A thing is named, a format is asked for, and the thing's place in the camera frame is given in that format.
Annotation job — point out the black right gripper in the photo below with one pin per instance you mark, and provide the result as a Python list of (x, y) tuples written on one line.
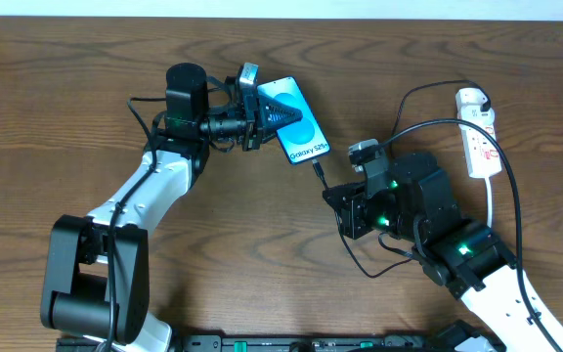
[(343, 207)]

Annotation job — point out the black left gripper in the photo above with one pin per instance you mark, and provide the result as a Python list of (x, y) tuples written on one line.
[(252, 127)]

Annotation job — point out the blue Samsung Galaxy smartphone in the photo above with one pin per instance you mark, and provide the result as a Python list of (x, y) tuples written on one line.
[(301, 136)]

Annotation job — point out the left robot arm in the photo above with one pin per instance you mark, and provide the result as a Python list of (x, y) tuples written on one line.
[(97, 278)]

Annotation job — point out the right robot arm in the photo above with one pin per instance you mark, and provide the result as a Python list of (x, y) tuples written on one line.
[(410, 198)]

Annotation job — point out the white USB charger adapter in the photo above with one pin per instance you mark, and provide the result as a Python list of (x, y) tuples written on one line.
[(474, 114)]

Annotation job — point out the white power strip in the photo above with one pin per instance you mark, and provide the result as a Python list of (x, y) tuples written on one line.
[(481, 156)]

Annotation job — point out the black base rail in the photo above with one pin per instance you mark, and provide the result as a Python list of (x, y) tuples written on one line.
[(216, 343)]

